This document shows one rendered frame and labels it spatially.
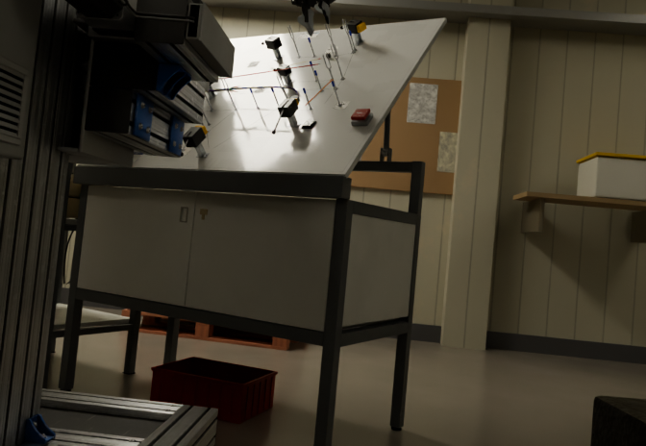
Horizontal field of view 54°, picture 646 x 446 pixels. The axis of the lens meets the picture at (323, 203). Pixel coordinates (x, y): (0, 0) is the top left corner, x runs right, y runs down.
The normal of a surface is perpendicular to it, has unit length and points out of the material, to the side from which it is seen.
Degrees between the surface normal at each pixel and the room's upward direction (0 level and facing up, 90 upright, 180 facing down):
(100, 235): 90
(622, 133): 90
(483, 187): 90
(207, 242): 90
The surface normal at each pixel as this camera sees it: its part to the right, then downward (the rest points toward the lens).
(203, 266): -0.50, -0.09
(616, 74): -0.07, -0.06
